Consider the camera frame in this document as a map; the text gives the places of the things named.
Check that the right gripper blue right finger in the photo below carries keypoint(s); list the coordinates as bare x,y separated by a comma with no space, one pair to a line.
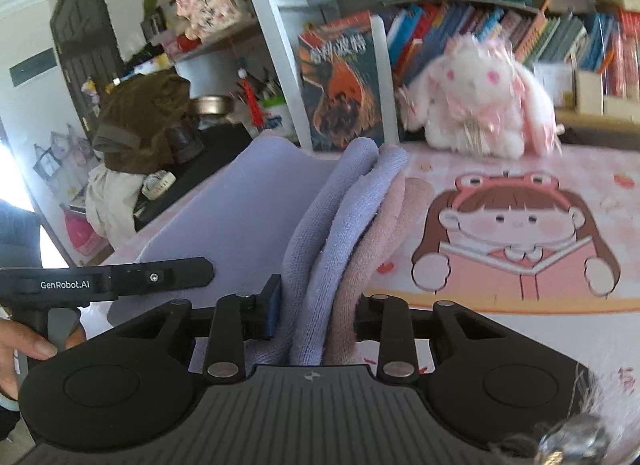
363,321

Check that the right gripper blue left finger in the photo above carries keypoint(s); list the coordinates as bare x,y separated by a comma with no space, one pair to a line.
270,305

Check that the purple and pink sweater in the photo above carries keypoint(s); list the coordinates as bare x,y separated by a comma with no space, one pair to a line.
276,210

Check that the person's left hand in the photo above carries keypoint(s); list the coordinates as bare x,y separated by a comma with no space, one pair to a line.
16,337

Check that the white cloth pile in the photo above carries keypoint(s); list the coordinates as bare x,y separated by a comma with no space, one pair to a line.
110,200

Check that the white wristwatch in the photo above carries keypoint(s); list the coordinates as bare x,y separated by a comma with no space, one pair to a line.
157,184

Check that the white pen holder cup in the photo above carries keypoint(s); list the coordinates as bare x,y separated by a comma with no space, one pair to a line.
277,117

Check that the red tassel pendant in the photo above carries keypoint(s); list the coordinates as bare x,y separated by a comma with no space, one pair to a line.
258,119

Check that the olive brown jacket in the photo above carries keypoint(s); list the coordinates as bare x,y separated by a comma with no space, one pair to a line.
144,125

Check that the metal bowl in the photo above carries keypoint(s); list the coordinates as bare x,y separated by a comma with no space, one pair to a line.
212,105

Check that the pink white plush bunny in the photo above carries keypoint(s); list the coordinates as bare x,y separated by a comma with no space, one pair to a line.
477,99

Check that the Harry Potter book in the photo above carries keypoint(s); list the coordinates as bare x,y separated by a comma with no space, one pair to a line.
347,83

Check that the pink bunny charm ornament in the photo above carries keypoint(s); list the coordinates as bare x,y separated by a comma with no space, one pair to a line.
206,17

